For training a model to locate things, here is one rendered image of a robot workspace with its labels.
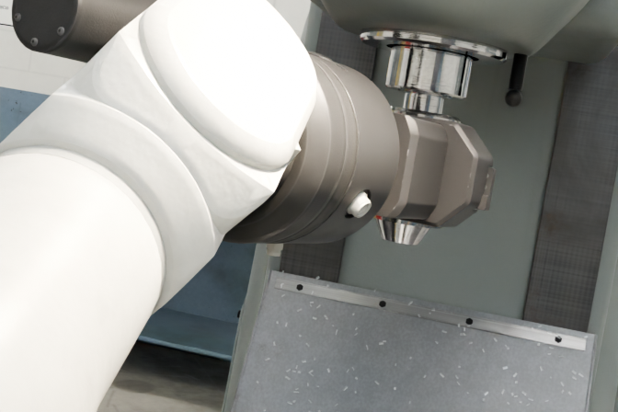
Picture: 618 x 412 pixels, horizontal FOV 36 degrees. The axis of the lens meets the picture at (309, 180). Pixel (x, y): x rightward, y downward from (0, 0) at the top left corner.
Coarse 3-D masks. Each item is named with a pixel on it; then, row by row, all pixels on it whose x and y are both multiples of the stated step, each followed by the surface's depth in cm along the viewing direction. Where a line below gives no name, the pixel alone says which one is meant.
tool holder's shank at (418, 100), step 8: (408, 96) 56; (416, 96) 55; (424, 96) 55; (432, 96) 55; (440, 96) 55; (408, 104) 56; (416, 104) 55; (424, 104) 55; (432, 104) 55; (440, 104) 55; (432, 112) 55; (440, 112) 56
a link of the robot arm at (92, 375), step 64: (0, 192) 24; (64, 192) 25; (0, 256) 21; (64, 256) 23; (128, 256) 25; (0, 320) 19; (64, 320) 21; (128, 320) 24; (0, 384) 18; (64, 384) 20
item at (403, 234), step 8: (384, 224) 56; (392, 224) 55; (400, 224) 55; (384, 232) 56; (392, 232) 55; (400, 232) 55; (408, 232) 55; (416, 232) 55; (424, 232) 56; (392, 240) 56; (400, 240) 55; (408, 240) 55; (416, 240) 56
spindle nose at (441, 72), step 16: (400, 48) 55; (416, 48) 54; (432, 48) 54; (400, 64) 55; (416, 64) 54; (432, 64) 54; (448, 64) 54; (464, 64) 54; (400, 80) 54; (416, 80) 54; (432, 80) 54; (448, 80) 54; (464, 80) 55; (448, 96) 55; (464, 96) 55
